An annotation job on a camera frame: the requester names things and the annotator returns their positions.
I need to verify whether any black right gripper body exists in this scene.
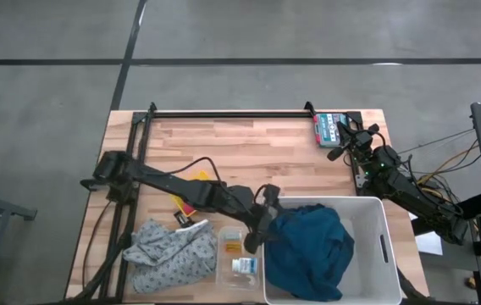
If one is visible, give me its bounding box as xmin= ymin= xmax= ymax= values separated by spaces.
xmin=345 ymin=128 xmax=378 ymax=164

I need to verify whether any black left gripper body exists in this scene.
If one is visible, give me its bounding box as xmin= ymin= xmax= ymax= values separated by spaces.
xmin=241 ymin=198 xmax=285 ymax=232

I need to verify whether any white pill bottle blue label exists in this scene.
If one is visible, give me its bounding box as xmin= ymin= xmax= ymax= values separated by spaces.
xmin=230 ymin=257 xmax=260 ymax=276

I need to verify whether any blue cloth garment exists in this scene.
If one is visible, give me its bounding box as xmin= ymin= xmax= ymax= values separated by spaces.
xmin=263 ymin=203 xmax=357 ymax=303

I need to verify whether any yellow plastic tray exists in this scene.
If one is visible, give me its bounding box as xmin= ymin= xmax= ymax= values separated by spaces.
xmin=171 ymin=169 xmax=213 ymax=218

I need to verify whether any red teal first aid kit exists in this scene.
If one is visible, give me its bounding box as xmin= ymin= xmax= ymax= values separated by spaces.
xmin=312 ymin=112 xmax=349 ymax=148

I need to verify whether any clear plastic container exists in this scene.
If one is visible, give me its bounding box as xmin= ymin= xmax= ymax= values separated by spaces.
xmin=215 ymin=225 xmax=262 ymax=292

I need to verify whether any grey patterned cloth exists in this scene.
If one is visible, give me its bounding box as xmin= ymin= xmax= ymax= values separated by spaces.
xmin=122 ymin=217 xmax=218 ymax=295

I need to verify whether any white paper sheet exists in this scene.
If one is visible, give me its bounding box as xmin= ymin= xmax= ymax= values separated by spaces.
xmin=413 ymin=230 xmax=445 ymax=257

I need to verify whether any white textured plastic bin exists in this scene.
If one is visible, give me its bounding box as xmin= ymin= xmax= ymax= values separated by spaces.
xmin=261 ymin=195 xmax=404 ymax=305

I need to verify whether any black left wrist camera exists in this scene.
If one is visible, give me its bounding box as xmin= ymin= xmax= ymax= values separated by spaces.
xmin=262 ymin=183 xmax=283 ymax=206

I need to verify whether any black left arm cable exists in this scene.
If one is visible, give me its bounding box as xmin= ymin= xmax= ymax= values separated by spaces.
xmin=157 ymin=156 xmax=225 ymax=192

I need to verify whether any yellow floor cable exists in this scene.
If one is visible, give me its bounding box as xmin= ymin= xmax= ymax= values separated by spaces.
xmin=417 ymin=138 xmax=481 ymax=188

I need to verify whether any black metal table frame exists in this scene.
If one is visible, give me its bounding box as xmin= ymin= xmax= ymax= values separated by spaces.
xmin=64 ymin=101 xmax=369 ymax=305

